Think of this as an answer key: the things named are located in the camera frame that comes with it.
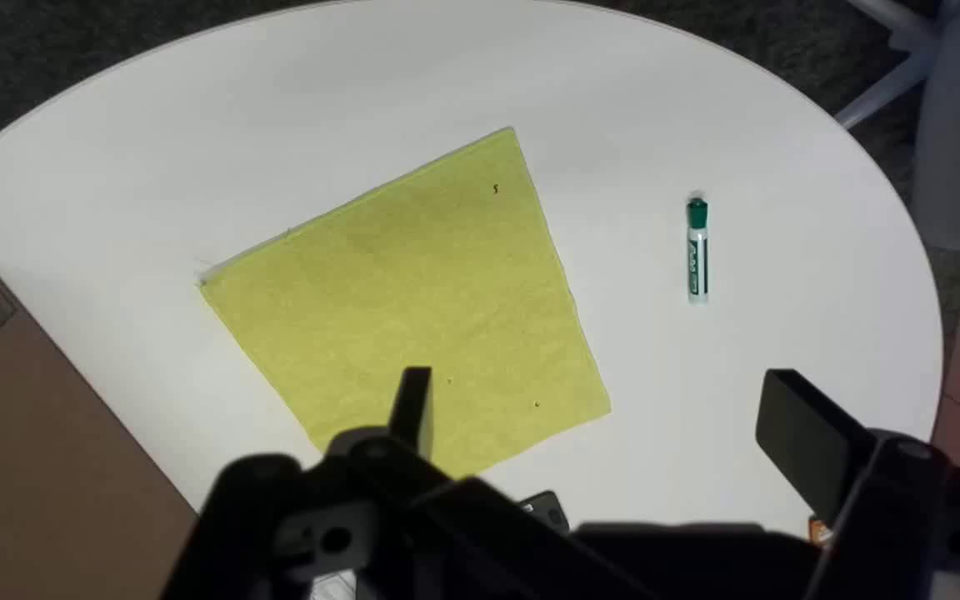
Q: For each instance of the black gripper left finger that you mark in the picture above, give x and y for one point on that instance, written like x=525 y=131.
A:
x=411 y=407

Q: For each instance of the green capped marker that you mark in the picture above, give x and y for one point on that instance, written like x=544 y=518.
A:
x=698 y=248

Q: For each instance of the yellow-green towel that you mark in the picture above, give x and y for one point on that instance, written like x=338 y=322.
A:
x=449 y=269

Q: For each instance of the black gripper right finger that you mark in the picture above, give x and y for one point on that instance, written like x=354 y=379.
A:
x=810 y=440

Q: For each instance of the brown cardboard box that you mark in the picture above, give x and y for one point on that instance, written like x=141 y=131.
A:
x=86 y=514

